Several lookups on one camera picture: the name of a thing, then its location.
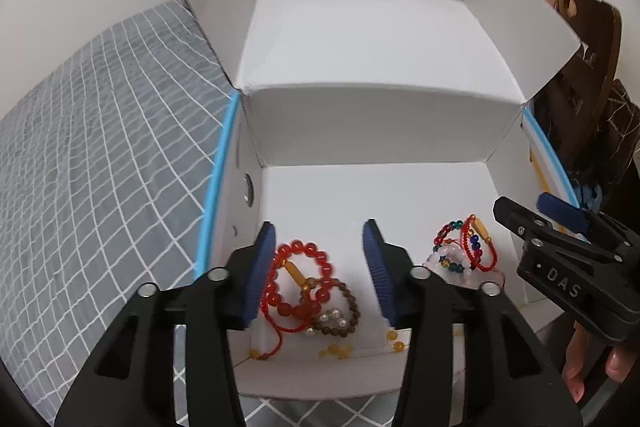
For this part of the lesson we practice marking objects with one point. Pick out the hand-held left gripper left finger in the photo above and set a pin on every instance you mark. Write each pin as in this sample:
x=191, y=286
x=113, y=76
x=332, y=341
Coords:
x=262, y=272

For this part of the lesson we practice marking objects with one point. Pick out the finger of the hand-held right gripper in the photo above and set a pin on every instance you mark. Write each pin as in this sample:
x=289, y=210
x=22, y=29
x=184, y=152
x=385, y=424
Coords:
x=565, y=212
x=520, y=219

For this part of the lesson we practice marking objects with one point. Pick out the white cardboard box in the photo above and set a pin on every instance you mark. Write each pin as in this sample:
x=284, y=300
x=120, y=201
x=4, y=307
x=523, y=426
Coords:
x=360, y=57

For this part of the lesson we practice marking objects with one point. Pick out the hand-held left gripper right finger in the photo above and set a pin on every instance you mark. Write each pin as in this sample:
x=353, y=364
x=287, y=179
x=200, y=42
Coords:
x=380, y=272

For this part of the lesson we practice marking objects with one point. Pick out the dark wooden chair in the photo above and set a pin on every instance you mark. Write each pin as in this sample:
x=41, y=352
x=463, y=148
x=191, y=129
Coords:
x=590, y=107

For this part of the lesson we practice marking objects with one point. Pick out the person's right hand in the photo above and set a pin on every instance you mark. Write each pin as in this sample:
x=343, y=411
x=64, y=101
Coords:
x=582, y=364

